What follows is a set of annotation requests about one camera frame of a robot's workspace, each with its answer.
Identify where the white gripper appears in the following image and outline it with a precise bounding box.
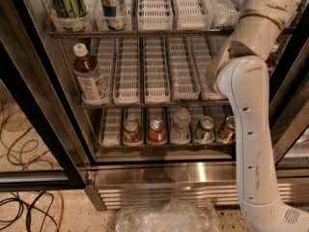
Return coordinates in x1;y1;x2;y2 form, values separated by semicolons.
239;0;302;30

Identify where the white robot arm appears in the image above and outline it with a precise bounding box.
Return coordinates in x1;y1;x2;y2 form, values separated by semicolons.
205;0;309;232

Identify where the fridge door right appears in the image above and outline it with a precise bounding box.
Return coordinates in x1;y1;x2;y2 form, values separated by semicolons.
269;3;309;175

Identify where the orange can bottom shelf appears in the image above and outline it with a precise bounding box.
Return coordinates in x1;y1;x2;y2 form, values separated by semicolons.
217;116;236;144

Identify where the green can bottom shelf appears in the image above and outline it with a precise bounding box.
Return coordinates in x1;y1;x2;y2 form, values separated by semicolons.
194;116;214;144

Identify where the green can shelf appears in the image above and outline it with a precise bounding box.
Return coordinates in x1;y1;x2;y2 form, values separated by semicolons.
52;0;87;32
194;116;214;144

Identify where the stainless steel fridge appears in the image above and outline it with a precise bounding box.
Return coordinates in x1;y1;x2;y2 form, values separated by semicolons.
15;0;309;212

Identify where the blue tan can top shelf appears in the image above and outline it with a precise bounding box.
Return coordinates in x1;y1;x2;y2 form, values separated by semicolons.
100;0;127;31

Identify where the red can bottom shelf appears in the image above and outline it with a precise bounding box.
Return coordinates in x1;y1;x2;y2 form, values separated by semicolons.
148;118;166;144

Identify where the brown can bottom shelf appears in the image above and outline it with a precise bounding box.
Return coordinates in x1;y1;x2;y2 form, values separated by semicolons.
123;118;142;144

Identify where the green can top shelf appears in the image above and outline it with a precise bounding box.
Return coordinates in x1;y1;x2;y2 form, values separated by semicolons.
52;0;87;32

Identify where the black fridge door left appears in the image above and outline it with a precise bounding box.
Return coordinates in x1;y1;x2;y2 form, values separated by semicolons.
0;0;89;191

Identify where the right tea bottle white cap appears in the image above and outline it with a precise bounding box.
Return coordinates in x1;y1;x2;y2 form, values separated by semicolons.
266;43;278;71

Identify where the tea bottle white cap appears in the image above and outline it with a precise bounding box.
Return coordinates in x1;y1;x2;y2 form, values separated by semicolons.
266;43;278;71
73;43;107;105

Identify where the left tea bottle white cap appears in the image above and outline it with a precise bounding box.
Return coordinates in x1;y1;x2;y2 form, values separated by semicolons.
73;43;107;105

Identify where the clear plastic bin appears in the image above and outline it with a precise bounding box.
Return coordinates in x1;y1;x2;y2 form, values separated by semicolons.
115;198;220;232

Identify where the orange cable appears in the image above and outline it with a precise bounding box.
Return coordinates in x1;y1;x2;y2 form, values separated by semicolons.
0;108;65;232

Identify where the black cable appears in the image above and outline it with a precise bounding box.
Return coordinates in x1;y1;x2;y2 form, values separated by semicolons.
0;100;58;232

